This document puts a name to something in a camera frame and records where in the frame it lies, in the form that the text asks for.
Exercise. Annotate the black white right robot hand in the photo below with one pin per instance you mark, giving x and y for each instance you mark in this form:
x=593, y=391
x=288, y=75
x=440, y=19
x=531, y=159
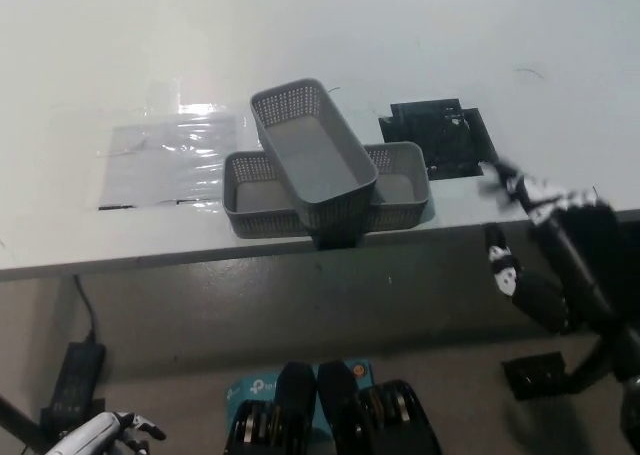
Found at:
x=575, y=255

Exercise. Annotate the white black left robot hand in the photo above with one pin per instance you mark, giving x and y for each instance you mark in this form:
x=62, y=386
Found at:
x=95, y=432

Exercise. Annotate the grey perforated plastic basket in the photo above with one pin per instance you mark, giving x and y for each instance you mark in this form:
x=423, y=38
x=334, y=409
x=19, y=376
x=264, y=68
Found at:
x=245, y=195
x=315, y=160

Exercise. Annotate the teal TP-Link box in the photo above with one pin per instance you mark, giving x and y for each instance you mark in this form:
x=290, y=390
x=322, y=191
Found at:
x=250, y=387

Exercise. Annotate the black power adapter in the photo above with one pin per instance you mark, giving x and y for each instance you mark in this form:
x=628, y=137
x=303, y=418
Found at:
x=80, y=375

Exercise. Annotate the black diagonal table leg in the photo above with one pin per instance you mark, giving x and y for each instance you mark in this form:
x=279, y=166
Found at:
x=20, y=422

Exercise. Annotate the black square table mat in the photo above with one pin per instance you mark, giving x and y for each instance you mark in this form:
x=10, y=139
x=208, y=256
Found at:
x=435, y=135

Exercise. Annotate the transparent plastic sheet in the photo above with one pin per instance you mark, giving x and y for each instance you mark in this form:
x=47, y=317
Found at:
x=170, y=160

